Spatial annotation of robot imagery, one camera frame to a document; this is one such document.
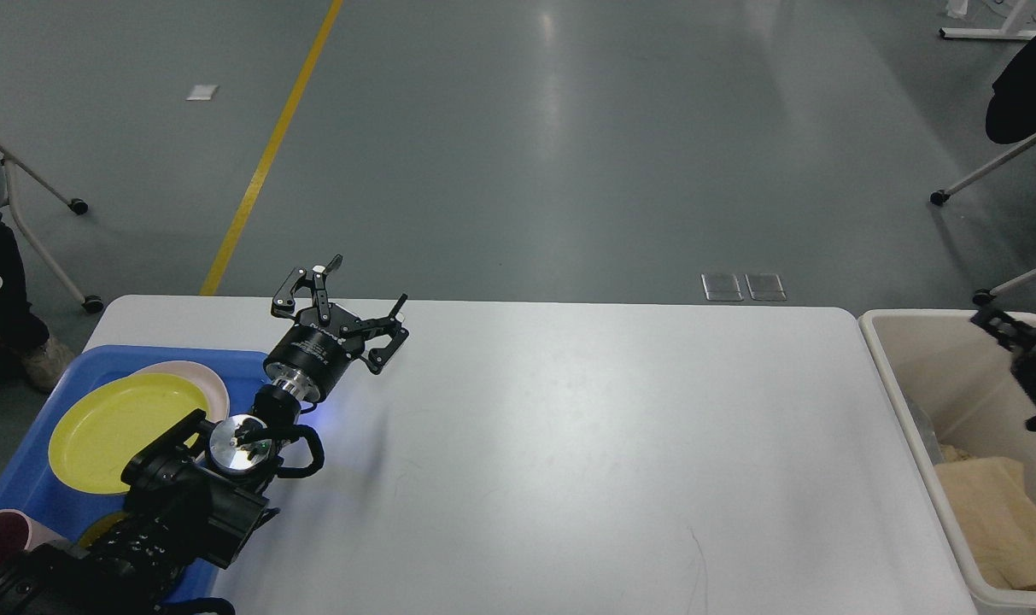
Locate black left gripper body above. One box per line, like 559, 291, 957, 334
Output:
264, 325, 353, 404

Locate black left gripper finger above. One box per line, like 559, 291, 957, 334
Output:
271, 254, 343, 330
339, 295, 411, 375

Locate brown paper bag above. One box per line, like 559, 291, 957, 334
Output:
936, 458, 1036, 592

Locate yellow plastic plate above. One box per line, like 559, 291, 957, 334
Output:
48, 372, 209, 495

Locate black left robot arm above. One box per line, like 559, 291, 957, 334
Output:
0, 255, 409, 614

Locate beige plastic bin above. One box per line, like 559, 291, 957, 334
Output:
858, 310, 1036, 614

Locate pink plate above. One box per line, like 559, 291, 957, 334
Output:
134, 360, 230, 423

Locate white rolling stand left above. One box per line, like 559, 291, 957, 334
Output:
0, 140, 105, 315

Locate white rolling chair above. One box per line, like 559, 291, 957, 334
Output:
929, 115, 1036, 308

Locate white paper scrap on floor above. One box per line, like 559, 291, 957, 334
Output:
185, 83, 219, 103

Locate person in black clothing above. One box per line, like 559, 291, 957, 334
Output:
985, 36, 1036, 144

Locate blue plastic tray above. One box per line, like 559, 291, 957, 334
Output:
0, 344, 282, 609

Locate floor outlet cover plates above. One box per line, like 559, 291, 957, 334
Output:
700, 273, 788, 302

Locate pink mug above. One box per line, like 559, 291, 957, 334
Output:
0, 509, 71, 577

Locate white table frame background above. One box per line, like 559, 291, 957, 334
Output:
938, 1, 1036, 42

